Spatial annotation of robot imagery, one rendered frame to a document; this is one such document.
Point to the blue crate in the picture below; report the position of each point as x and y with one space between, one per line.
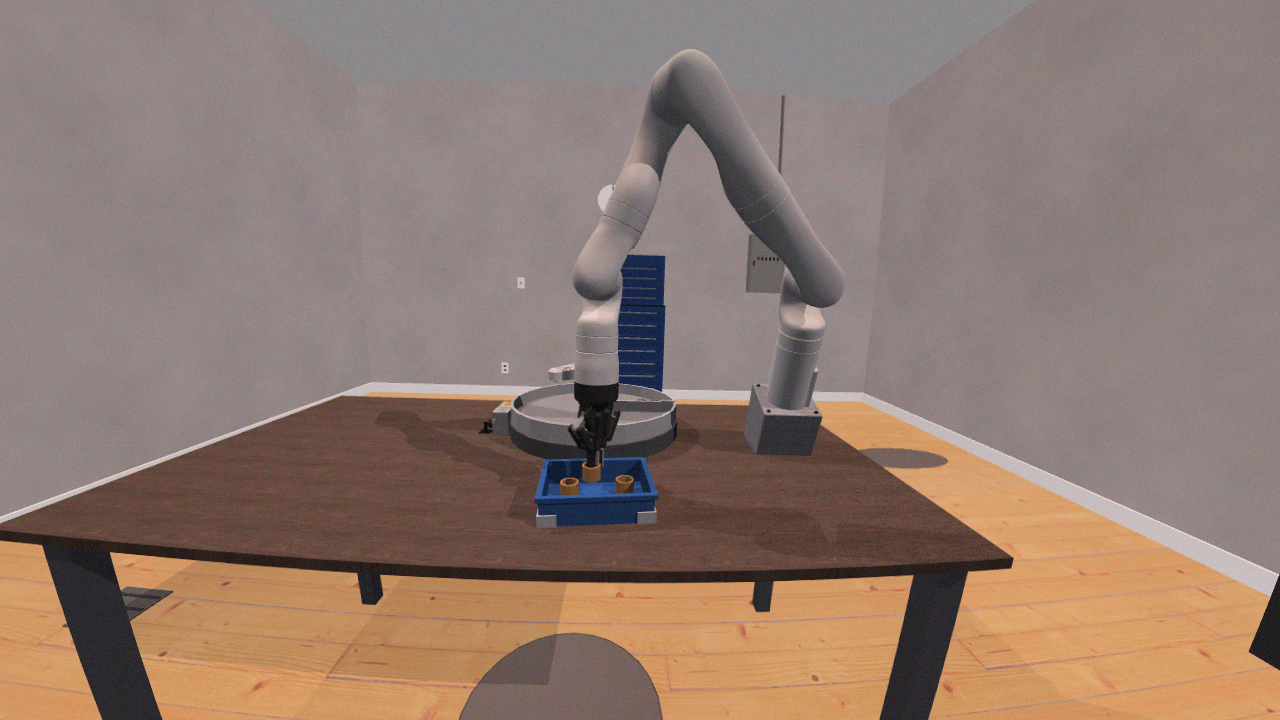
605 507

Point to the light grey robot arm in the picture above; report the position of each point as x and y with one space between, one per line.
690 89

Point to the grey round turntable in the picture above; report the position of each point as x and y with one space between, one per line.
644 428

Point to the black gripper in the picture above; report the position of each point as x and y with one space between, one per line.
594 409

